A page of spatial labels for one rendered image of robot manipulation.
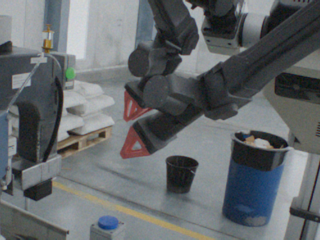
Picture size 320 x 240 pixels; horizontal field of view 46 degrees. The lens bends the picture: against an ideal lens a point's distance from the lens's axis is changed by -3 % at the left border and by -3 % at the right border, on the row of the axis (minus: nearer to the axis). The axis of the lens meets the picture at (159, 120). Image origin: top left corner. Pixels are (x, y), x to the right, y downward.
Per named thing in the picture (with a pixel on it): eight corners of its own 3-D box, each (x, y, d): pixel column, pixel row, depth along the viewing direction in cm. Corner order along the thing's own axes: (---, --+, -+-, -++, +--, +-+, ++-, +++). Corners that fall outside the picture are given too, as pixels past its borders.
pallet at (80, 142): (110, 137, 458) (112, 126, 455) (45, 166, 351) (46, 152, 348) (57, 122, 489) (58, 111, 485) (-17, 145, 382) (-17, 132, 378)
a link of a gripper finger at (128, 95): (110, 111, 93) (128, 83, 88) (128, 107, 98) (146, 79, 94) (128, 131, 91) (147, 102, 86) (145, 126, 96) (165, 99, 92)
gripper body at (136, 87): (121, 88, 87) (137, 63, 83) (147, 83, 95) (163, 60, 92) (140, 107, 85) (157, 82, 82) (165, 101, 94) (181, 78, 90)
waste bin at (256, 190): (279, 210, 321) (296, 138, 304) (269, 237, 276) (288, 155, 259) (227, 194, 340) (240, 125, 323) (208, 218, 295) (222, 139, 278)
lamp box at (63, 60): (74, 89, 100) (76, 54, 97) (63, 91, 96) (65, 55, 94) (52, 84, 103) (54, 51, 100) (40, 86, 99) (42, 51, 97)
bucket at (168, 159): (199, 187, 350) (204, 160, 343) (187, 199, 323) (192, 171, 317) (170, 178, 361) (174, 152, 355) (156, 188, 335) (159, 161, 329)
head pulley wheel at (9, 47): (20, 52, 85) (21, 42, 84) (-12, 54, 77) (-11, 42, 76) (-7, 48, 88) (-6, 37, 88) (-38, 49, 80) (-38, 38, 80)
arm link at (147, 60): (202, 33, 81) (172, 17, 85) (171, 30, 72) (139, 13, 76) (181, 83, 86) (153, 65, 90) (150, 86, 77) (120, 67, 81)
